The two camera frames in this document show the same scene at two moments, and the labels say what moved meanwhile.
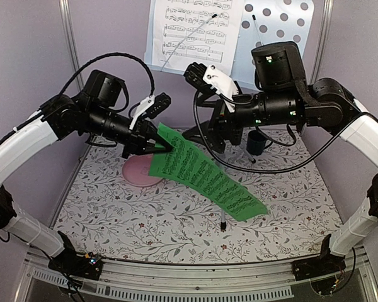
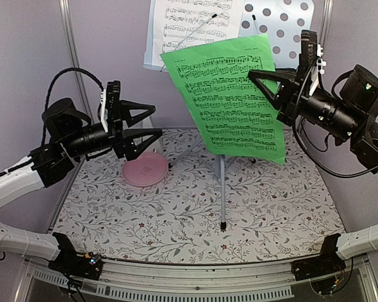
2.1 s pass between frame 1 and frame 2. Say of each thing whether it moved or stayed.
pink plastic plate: stayed
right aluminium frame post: stayed
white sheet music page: stayed
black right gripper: moved
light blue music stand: stayed
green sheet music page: moved
